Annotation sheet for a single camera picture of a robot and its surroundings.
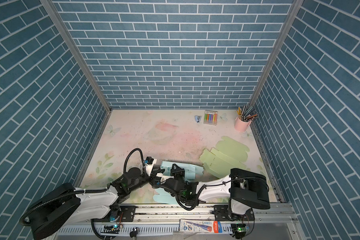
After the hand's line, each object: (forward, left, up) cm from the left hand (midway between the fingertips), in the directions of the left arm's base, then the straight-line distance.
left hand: (163, 170), depth 82 cm
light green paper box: (+12, -40, -6) cm, 43 cm away
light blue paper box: (-2, -15, +3) cm, 16 cm away
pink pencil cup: (+31, -52, 0) cm, 61 cm away
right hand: (+2, -6, +4) cm, 8 cm away
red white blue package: (-26, -19, -4) cm, 32 cm away
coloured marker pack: (+43, -33, -4) cm, 54 cm away
